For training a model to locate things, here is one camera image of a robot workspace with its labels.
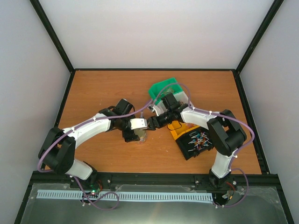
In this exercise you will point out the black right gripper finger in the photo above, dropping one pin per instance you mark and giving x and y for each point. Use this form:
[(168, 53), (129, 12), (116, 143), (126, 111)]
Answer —
[(152, 120), (151, 127)]

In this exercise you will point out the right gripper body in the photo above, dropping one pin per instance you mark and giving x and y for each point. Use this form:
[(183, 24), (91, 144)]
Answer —
[(164, 122)]

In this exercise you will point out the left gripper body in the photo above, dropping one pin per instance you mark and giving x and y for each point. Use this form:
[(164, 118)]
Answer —
[(128, 136)]

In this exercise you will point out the white jar lid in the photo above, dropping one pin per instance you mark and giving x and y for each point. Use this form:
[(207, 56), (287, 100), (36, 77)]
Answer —
[(141, 134)]

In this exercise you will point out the white plastic bin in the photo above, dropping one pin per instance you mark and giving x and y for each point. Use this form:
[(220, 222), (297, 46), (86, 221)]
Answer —
[(171, 101)]

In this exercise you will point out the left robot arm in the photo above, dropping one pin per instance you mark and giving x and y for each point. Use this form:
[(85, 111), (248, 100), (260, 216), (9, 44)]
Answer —
[(58, 149)]

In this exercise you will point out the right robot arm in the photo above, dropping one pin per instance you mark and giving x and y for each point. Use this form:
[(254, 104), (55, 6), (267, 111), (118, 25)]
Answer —
[(224, 132)]

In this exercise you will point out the clear glass jar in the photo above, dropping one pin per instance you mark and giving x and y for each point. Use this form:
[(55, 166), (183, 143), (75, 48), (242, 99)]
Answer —
[(140, 142)]

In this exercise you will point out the yellow plastic bin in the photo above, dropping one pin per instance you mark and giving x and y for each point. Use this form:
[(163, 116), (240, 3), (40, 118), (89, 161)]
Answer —
[(177, 129)]

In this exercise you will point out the green plastic bin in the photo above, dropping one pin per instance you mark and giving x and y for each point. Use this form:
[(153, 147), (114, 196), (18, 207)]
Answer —
[(160, 89)]

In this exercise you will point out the black plastic bin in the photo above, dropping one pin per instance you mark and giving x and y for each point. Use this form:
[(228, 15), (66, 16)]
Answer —
[(194, 141)]

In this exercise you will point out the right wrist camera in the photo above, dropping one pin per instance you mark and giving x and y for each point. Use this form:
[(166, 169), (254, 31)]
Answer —
[(156, 109)]

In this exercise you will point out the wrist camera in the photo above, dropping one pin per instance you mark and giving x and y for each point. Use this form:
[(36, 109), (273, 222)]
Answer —
[(156, 109), (138, 123)]

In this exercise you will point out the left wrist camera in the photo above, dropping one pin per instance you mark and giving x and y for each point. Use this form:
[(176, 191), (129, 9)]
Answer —
[(138, 123)]

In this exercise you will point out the light blue cable duct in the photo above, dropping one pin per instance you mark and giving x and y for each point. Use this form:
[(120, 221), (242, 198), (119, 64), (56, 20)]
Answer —
[(127, 196)]

